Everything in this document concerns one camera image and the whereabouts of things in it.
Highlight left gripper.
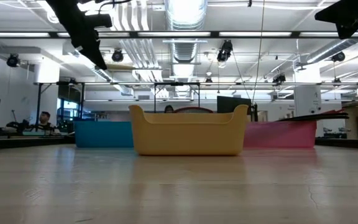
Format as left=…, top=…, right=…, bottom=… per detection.
left=70, top=18, right=108, bottom=70

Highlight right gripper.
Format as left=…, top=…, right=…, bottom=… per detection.
left=334, top=0, right=358, bottom=40

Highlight black solid nylon spoon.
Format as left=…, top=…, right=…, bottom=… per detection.
left=277, top=116, right=351, bottom=123

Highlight black round spotlight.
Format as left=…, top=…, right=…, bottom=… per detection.
left=6, top=54, right=21, bottom=68
left=111, top=49, right=125, bottom=63
left=216, top=39, right=234, bottom=63
left=271, top=73, right=287, bottom=86
left=330, top=50, right=347, bottom=63

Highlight white LED light strip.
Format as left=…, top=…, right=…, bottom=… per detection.
left=57, top=32, right=130, bottom=39
left=219, top=31, right=292, bottom=38
left=300, top=31, right=358, bottom=38
left=0, top=32, right=51, bottom=39
left=137, top=31, right=211, bottom=39

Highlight white pipe bundle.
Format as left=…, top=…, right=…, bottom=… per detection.
left=110, top=0, right=165, bottom=83

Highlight teal plastic bin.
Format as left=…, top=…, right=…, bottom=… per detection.
left=73, top=120, right=135, bottom=149

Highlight pink plastic bin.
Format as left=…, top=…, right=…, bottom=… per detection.
left=242, top=120, right=318, bottom=149

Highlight yellow plastic bin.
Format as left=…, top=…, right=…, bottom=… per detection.
left=128, top=104, right=249, bottom=157

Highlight black desktop monitor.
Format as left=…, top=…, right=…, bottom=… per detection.
left=216, top=95, right=253, bottom=114

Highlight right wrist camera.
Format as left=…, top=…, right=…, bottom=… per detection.
left=314, top=4, right=339, bottom=25

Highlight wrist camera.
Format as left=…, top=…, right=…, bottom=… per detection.
left=314, top=4, right=339, bottom=25
left=85, top=14, right=113, bottom=29

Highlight silver ventilation duct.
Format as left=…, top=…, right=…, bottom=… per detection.
left=163, top=0, right=209, bottom=100
left=306, top=21, right=358, bottom=65

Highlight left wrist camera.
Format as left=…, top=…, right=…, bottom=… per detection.
left=85, top=14, right=113, bottom=29

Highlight black steel room frame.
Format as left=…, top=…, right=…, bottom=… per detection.
left=34, top=80, right=202, bottom=125

